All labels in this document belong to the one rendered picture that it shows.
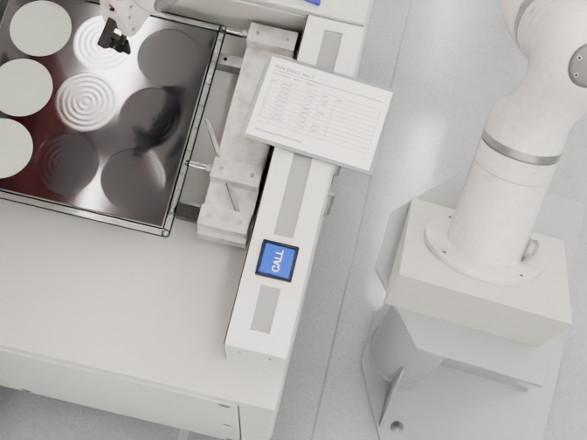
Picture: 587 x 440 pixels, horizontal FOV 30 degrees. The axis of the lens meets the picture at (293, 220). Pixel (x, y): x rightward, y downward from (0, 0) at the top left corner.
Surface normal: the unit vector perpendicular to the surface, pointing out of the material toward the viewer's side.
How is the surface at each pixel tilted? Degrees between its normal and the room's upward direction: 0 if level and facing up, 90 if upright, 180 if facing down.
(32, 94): 0
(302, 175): 0
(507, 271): 45
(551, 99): 83
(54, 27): 0
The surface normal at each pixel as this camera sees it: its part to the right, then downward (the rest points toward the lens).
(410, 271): 0.22, -0.85
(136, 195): 0.04, -0.29
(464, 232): -0.79, 0.13
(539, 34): -0.89, -0.28
